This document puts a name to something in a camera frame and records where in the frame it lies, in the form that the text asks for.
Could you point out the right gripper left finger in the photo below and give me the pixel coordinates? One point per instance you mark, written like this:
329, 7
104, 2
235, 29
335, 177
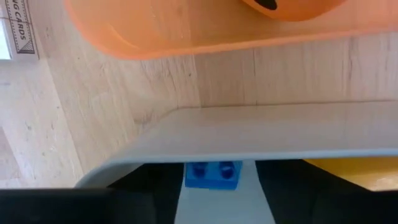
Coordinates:
155, 193

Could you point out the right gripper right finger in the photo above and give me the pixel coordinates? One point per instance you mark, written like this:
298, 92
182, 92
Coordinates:
304, 199

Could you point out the blue toy brick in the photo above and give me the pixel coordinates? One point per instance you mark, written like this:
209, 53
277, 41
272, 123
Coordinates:
211, 182

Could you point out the yellow toy block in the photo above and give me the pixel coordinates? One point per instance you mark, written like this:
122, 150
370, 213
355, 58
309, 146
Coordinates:
357, 172

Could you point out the orange foam die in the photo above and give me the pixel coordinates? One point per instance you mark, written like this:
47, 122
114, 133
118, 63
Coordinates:
311, 12

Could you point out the light grey plastic bin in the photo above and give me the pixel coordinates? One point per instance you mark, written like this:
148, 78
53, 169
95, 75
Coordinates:
248, 130

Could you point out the orange plastic bin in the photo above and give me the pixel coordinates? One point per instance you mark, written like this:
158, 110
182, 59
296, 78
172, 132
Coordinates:
186, 28

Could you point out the upper white playing card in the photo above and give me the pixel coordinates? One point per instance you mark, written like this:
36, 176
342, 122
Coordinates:
21, 31

